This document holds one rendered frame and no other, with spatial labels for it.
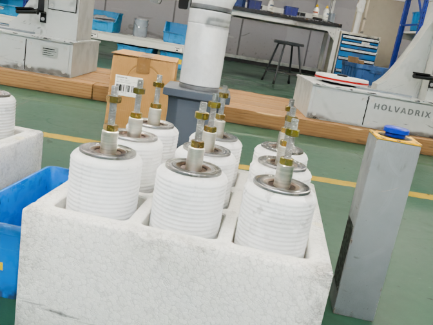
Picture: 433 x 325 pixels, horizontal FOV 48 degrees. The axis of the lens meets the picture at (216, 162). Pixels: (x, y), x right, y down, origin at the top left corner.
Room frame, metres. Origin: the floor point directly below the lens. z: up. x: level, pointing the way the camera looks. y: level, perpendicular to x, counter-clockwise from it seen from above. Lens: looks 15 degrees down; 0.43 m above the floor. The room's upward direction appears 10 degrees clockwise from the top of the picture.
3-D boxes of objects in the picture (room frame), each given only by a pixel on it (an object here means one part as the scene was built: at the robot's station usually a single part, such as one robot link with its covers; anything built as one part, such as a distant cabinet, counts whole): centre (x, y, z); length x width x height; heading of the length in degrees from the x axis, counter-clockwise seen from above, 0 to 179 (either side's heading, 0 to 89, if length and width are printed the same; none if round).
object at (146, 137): (0.76, 0.14, 0.25); 0.08 x 0.08 x 0.01
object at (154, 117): (0.87, 0.12, 0.26); 0.02 x 0.02 x 0.03
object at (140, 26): (5.37, 1.03, 0.35); 0.16 x 0.15 x 0.19; 92
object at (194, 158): (0.63, 0.03, 0.26); 0.02 x 0.02 x 0.03
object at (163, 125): (0.87, 0.12, 0.25); 0.08 x 0.08 x 0.01
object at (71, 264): (0.75, 0.02, 0.09); 0.39 x 0.39 x 0.18; 85
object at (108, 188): (0.64, 0.15, 0.16); 0.10 x 0.10 x 0.18
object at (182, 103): (1.12, 0.07, 0.15); 0.15 x 0.15 x 0.30; 2
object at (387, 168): (0.79, -0.28, 0.16); 0.07 x 0.07 x 0.31; 85
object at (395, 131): (0.79, -0.28, 0.32); 0.04 x 0.04 x 0.02
